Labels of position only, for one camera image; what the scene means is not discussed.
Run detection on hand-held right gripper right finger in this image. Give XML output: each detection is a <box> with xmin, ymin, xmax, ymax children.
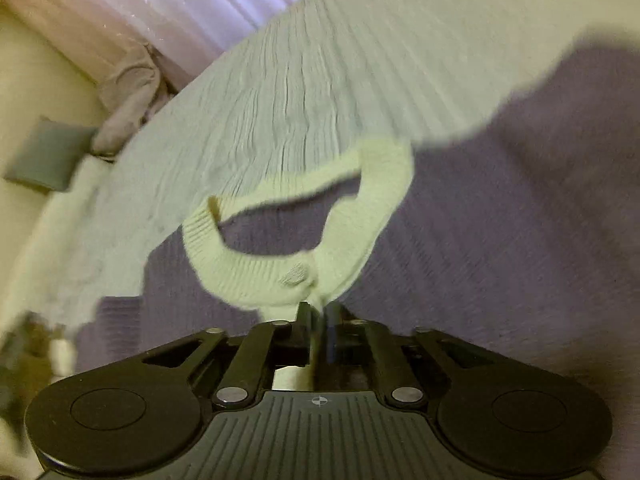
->
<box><xmin>322</xmin><ymin>302</ymin><xmax>496</xmax><ymax>407</ymax></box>

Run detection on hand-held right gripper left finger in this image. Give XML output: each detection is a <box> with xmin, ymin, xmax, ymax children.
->
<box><xmin>142</xmin><ymin>302</ymin><xmax>321</xmax><ymax>408</ymax></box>

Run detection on purple and cream knit sweater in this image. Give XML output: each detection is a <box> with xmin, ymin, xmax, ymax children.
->
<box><xmin>75</xmin><ymin>35</ymin><xmax>640</xmax><ymax>401</ymax></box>

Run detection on grey striped bed cover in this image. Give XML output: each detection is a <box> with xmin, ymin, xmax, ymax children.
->
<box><xmin>50</xmin><ymin>0</ymin><xmax>640</xmax><ymax>321</ymax></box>

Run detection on folded pink blanket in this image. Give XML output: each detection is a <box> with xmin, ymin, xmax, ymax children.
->
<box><xmin>90</xmin><ymin>42</ymin><xmax>176</xmax><ymax>158</ymax></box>

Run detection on grey pillow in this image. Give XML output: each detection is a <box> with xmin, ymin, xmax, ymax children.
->
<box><xmin>2</xmin><ymin>115</ymin><xmax>98</xmax><ymax>193</ymax></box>

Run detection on pink curtain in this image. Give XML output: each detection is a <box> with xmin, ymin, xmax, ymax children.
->
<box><xmin>0</xmin><ymin>0</ymin><xmax>361</xmax><ymax>96</ymax></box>

